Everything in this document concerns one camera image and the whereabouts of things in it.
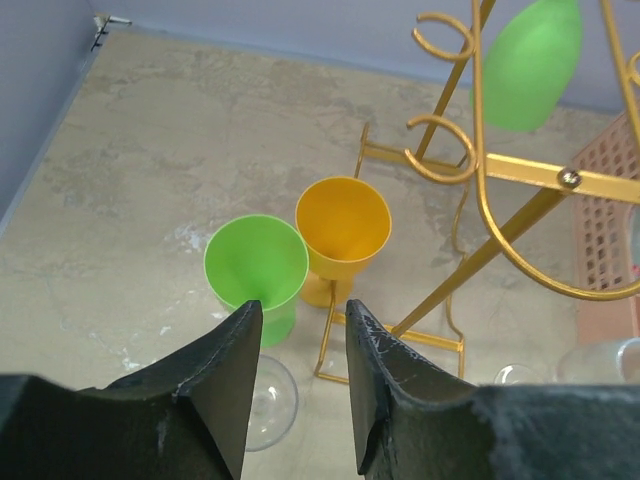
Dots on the gold wire glass rack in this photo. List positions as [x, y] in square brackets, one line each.
[452, 152]

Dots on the clear glass front left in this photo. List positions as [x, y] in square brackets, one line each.
[517, 374]

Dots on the orange plastic desk organizer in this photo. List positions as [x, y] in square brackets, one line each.
[603, 232]

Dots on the clear glass far left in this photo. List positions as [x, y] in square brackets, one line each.
[274, 407]

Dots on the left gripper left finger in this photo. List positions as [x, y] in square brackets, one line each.
[183, 417]

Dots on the large green wine glass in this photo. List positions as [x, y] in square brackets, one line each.
[529, 65]

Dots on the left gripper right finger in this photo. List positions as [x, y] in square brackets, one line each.
[413, 420]

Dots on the clear glass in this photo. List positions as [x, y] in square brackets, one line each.
[517, 374]
[612, 362]
[274, 407]

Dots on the clear glass back right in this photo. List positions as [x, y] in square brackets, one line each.
[612, 362]

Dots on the yellow plastic goblet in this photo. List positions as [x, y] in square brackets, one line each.
[345, 223]

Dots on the small green wine glass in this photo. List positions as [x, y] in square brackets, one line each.
[259, 257]

